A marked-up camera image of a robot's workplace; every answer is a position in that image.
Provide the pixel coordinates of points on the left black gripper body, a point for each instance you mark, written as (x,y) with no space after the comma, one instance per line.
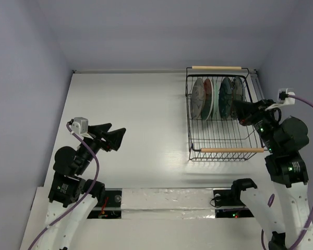
(94,145)

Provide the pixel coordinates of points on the aluminium rail right side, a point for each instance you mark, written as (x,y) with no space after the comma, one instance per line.
(256,84)

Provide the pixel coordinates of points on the black wire dish rack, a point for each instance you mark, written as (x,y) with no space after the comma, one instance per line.
(217,139)

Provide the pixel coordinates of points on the grey deer plate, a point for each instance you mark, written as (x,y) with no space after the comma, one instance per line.
(197,98)

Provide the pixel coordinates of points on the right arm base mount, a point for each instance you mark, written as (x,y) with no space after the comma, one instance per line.
(226,206)

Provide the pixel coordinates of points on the silver foil strip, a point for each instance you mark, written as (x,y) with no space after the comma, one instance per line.
(167,204)

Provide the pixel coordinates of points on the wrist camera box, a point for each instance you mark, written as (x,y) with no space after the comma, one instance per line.
(285,96)
(79,125)

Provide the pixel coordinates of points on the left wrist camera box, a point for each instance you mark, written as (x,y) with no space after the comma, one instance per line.
(79,125)

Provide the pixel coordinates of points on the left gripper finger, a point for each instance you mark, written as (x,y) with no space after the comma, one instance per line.
(96,131)
(113,139)

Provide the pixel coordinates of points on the dark teal blossom plate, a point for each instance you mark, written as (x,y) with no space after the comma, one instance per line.
(225,98)

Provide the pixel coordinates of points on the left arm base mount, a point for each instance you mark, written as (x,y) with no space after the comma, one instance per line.
(110,207)

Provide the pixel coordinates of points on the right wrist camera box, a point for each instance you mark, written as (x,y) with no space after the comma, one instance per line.
(285,96)

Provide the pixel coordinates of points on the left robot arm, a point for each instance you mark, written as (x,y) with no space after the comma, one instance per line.
(75,190)

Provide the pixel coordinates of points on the red and teal plate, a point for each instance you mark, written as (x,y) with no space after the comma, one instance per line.
(209,96)

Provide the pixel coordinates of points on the grey tree pattern plate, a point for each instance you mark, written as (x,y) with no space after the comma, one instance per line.
(237,94)

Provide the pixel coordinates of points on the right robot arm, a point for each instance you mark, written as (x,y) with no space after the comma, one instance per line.
(287,171)

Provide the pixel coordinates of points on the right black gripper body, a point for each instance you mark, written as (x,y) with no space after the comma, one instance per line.
(252,114)

